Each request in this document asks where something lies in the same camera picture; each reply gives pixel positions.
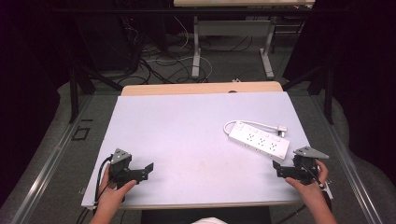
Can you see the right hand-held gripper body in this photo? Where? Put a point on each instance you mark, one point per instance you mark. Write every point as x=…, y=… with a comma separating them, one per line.
x=306, y=161

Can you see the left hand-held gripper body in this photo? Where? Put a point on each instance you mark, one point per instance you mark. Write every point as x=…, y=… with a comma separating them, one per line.
x=120, y=168

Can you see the person's left hand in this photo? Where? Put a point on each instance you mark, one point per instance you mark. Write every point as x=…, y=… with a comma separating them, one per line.
x=112, y=196

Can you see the person's right hand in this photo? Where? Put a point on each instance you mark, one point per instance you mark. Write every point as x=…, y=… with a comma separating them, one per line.
x=308, y=191

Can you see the white power strip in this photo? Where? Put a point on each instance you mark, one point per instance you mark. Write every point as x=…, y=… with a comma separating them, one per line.
x=260, y=140

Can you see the white power plug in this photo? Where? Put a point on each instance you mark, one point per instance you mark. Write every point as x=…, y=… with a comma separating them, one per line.
x=282, y=130

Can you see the white table mat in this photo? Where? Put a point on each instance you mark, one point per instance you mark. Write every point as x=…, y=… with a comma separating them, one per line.
x=193, y=146

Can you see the black chair seat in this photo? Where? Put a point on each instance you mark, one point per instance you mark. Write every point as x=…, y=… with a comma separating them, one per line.
x=174, y=216

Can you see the black metal stand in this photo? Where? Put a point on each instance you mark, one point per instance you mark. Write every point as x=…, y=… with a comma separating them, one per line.
x=328, y=93
x=76, y=93

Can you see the person's white clothing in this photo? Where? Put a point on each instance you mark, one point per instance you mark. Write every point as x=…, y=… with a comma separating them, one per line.
x=209, y=221

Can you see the wooden table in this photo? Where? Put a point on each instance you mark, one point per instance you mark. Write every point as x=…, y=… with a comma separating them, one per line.
x=199, y=88

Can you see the black equipment cabinet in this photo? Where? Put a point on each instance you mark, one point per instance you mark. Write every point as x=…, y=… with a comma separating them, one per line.
x=106, y=34

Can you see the white desk with metal legs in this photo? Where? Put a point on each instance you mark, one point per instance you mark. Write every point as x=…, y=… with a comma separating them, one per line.
x=233, y=28

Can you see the aluminium floor rail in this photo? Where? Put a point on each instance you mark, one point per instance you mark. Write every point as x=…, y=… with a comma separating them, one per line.
x=348, y=161
x=46, y=165

